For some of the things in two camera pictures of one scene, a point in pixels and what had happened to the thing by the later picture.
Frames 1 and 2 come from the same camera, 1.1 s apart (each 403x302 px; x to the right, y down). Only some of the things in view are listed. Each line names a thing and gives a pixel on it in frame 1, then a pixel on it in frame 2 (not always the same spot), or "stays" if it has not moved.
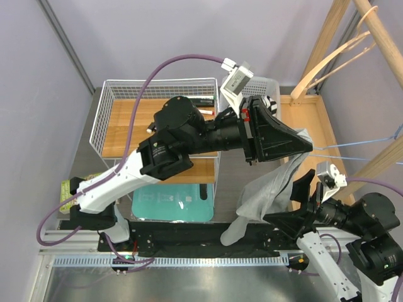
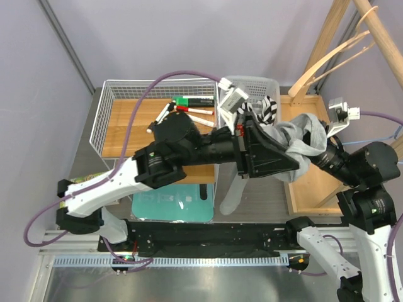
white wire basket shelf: x=125 y=107 stays
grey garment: x=266 y=193 to x=301 y=136
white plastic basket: x=259 y=85 stays
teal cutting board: x=176 y=202 stays
